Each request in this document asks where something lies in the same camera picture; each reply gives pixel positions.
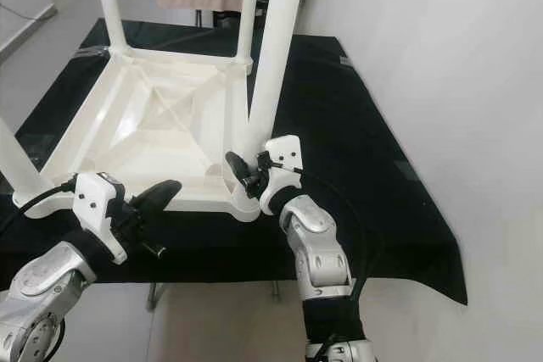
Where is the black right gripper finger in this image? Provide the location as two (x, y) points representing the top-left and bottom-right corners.
(224, 151), (260, 195)

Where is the white plastic table top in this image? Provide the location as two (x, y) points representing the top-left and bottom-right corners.
(13, 44), (262, 224)

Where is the black wooden stool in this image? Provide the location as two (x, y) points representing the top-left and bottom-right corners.
(195, 6), (251, 29)

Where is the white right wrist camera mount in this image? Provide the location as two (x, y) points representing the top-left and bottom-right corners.
(259, 134), (305, 215)

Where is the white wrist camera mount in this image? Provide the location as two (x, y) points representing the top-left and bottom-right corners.
(74, 172), (133, 265)
(259, 134), (305, 215)

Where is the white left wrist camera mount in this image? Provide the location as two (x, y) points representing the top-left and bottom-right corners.
(74, 172), (133, 265)

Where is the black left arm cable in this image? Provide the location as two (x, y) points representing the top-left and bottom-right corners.
(0, 180), (81, 231)

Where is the black wall cable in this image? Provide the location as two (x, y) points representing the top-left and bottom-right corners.
(0, 2), (57, 25)

